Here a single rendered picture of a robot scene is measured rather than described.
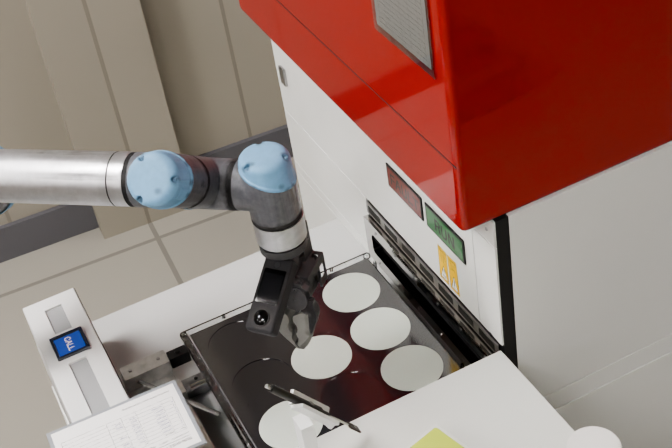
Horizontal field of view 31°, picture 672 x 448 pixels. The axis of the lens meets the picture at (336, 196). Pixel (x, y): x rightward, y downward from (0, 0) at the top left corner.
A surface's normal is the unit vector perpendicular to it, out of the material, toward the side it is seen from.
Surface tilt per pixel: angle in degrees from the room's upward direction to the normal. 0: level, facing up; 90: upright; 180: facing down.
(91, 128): 90
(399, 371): 0
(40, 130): 90
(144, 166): 51
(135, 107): 90
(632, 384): 90
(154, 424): 0
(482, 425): 0
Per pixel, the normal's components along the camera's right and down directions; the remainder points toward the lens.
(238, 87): 0.40, 0.52
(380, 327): -0.14, -0.78
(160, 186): -0.31, -0.02
